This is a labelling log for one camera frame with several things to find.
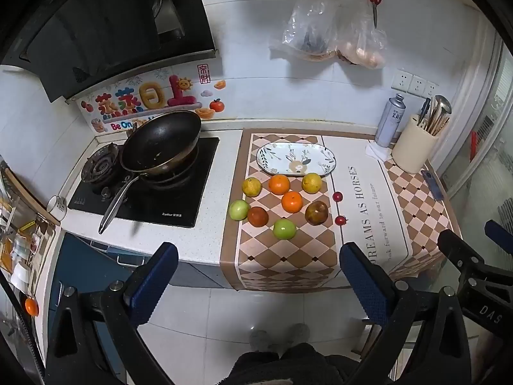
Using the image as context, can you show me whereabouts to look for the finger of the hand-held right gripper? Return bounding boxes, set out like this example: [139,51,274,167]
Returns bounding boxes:
[437,228,488,289]
[484,220,513,256]

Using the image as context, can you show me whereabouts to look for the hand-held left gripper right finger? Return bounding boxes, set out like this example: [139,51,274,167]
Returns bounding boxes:
[339,242,472,385]

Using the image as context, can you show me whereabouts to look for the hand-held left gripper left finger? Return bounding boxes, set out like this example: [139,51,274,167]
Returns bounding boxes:
[44,242,179,385]

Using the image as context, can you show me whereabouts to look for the dark brown mottled fruit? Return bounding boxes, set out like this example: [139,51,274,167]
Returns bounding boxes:
[305,201,330,226]

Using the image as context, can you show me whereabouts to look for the green apple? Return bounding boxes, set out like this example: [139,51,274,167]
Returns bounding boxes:
[273,219,297,241]
[229,200,250,221]

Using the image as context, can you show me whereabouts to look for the orange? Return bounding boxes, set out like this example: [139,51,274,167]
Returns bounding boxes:
[268,174,290,195]
[281,191,303,213]

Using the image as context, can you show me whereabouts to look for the yellow citrus fruit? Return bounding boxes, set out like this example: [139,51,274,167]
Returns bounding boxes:
[241,177,263,198]
[301,173,323,194]

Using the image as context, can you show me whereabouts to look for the reddish brown fruit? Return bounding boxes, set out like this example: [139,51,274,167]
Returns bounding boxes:
[247,206,269,227]

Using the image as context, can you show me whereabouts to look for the patterned oval plate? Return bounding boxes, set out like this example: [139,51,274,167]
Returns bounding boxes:
[256,142,338,176]

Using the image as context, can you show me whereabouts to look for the blue cabinet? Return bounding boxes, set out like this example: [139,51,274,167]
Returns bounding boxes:
[46,233,225,385]

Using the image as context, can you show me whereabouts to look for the person's grey shoe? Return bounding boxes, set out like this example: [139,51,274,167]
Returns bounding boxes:
[249,329,270,351]
[287,323,311,346]

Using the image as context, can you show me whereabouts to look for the black gas stove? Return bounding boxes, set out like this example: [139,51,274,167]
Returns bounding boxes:
[67,136,221,229]

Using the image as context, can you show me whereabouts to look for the checkered table mat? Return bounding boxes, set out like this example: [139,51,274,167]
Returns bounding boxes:
[219,128,462,293]

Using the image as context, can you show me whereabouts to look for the sliding glass door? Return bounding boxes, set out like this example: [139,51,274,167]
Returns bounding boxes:
[435,12,513,225]

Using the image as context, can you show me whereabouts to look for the cream utensil holder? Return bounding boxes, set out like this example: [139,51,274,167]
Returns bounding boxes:
[391,115,441,174]

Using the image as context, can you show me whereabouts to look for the person's dark trousers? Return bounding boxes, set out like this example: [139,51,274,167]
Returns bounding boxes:
[228,343,353,385]

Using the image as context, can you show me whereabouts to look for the bundle of chopsticks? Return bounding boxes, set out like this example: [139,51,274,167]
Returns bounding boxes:
[424,107,450,136]

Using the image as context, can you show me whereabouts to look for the white cup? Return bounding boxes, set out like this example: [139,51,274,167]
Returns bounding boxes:
[46,196,69,223]

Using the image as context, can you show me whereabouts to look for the metal ladle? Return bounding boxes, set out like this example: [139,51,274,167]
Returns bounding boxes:
[432,95,453,127]

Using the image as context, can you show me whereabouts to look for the grey gas canister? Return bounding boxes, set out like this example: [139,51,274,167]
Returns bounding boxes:
[374,94,407,148]

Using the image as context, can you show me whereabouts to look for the black frying pan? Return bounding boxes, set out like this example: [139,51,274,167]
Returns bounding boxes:
[98,110,202,235]

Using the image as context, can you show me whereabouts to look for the cluttered side shelf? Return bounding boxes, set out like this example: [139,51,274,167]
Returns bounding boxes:
[0,159,62,289]

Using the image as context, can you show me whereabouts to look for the plastic bag with round food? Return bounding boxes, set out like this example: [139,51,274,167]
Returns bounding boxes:
[334,0,387,70]

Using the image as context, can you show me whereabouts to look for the clear plastic bag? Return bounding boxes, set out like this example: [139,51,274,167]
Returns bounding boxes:
[269,0,341,62]

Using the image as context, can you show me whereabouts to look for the black range hood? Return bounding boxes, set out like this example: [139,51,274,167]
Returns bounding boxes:
[0,0,220,104]

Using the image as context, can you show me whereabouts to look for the black-handled utensil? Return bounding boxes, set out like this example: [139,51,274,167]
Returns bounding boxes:
[417,97,431,127]

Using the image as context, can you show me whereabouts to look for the white wall socket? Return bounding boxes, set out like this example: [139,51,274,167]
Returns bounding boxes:
[391,68,439,99]

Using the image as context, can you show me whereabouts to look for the colourful wall sticker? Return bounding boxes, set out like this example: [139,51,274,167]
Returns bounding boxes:
[80,63,227,134]

